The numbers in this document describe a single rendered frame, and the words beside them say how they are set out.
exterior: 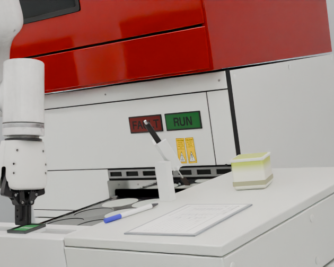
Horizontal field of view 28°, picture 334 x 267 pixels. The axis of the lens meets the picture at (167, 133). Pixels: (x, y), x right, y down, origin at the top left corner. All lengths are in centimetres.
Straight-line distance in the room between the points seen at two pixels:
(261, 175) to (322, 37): 93
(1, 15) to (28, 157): 28
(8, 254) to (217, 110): 67
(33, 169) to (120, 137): 61
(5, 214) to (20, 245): 352
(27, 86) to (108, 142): 66
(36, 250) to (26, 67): 36
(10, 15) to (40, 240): 44
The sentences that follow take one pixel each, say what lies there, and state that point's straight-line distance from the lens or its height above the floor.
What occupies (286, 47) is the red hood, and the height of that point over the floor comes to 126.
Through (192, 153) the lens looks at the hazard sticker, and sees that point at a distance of 179.
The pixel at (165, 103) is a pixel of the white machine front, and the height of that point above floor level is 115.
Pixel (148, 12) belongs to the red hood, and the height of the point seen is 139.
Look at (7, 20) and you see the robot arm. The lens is 136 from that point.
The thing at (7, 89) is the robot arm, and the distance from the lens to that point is 137.
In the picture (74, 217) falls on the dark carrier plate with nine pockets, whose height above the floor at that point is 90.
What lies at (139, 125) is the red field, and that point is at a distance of 188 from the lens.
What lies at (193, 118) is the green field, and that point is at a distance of 177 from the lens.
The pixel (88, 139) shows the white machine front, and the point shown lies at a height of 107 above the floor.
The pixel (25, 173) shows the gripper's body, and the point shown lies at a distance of 136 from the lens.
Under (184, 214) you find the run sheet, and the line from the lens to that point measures 125.
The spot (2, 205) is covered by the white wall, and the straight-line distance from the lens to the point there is 486.
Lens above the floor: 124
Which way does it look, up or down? 5 degrees down
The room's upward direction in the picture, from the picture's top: 8 degrees counter-clockwise
